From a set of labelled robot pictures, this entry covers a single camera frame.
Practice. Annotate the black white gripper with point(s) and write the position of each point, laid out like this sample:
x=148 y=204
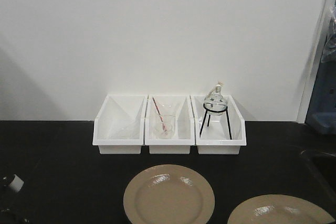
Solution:
x=11 y=185

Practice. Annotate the beige round plate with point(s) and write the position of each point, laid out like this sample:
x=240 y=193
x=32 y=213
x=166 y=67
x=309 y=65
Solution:
x=275 y=208
x=168 y=194

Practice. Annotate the left white plastic bin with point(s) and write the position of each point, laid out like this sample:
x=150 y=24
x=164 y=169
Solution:
x=120 y=124

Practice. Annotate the white plastic bin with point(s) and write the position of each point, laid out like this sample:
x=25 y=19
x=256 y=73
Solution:
x=237 y=123
x=120 y=124
x=184 y=137

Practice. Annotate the clear glass beaker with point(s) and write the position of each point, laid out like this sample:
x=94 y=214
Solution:
x=165 y=121

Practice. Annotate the middle white plastic bin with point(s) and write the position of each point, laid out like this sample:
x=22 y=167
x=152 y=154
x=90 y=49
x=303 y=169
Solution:
x=184 y=137

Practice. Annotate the right white plastic bin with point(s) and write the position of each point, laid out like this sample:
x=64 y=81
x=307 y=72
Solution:
x=237 y=123

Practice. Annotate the glass alcohol lamp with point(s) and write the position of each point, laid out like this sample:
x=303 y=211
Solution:
x=214 y=102

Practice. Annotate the black lab sink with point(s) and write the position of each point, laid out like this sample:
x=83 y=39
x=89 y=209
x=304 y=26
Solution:
x=322 y=166

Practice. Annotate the blue pegboard drying rack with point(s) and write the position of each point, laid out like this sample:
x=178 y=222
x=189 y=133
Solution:
x=321 y=111

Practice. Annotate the clear plastic bag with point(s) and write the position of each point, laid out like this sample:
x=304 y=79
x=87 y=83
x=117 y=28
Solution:
x=328 y=53

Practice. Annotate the black wire tripod stand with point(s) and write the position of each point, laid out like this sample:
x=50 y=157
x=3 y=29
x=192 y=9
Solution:
x=214 y=127

